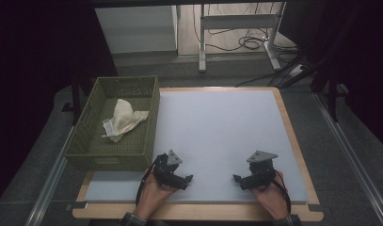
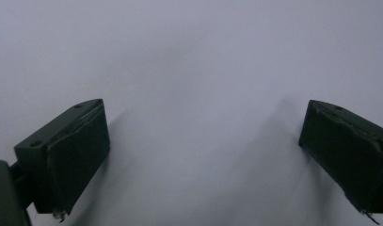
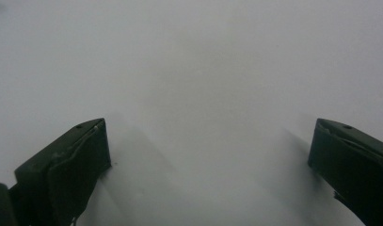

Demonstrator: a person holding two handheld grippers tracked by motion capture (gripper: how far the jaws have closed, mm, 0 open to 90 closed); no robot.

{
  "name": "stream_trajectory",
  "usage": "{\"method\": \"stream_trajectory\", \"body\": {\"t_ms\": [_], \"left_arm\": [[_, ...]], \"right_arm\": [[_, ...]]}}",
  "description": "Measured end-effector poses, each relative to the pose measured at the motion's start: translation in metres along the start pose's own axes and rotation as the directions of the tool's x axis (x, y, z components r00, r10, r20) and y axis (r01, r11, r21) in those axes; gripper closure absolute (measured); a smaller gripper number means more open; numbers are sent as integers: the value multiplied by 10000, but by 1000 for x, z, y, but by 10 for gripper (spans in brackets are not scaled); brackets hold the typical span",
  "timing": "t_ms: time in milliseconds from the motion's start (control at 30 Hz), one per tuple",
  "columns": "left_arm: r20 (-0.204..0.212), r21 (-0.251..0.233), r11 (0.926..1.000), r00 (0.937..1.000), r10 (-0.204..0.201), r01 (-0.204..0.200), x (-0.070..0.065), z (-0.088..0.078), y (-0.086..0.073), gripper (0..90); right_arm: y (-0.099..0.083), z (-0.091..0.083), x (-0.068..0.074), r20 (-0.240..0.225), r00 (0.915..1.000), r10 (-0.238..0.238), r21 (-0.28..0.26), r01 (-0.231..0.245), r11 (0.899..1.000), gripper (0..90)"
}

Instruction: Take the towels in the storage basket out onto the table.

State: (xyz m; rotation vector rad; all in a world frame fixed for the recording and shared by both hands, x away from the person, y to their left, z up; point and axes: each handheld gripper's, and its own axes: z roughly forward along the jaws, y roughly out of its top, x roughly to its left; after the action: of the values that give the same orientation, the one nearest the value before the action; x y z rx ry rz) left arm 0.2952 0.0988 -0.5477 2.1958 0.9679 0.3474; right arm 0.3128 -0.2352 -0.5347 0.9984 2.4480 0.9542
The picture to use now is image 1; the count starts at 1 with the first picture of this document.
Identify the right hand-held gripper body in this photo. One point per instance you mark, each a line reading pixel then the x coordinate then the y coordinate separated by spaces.
pixel 263 169

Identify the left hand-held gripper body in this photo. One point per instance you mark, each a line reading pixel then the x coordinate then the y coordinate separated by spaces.
pixel 165 166

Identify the green woven basket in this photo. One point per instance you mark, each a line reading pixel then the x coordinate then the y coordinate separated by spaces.
pixel 123 149

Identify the cream patterned cloth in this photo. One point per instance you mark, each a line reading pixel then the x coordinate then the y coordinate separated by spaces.
pixel 124 117

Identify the person's right hand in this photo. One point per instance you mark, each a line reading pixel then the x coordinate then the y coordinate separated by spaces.
pixel 275 199

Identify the person's left hand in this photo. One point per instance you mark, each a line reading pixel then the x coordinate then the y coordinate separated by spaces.
pixel 153 197

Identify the white foam mat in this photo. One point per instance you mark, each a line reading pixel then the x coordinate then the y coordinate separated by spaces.
pixel 226 125

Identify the black corner clip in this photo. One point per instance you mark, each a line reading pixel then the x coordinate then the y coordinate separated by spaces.
pixel 314 207
pixel 77 206

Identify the black metal stand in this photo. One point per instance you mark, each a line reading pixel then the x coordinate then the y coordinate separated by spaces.
pixel 332 100
pixel 75 100

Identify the white power strip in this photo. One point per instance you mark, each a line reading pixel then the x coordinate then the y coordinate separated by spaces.
pixel 295 70

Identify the white cabinet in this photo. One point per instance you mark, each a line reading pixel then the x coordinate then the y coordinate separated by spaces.
pixel 135 28

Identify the metal floor rail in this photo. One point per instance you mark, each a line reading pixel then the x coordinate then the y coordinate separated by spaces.
pixel 48 188
pixel 352 157

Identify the white metal table frame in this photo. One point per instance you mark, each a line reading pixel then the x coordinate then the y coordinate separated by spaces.
pixel 236 22

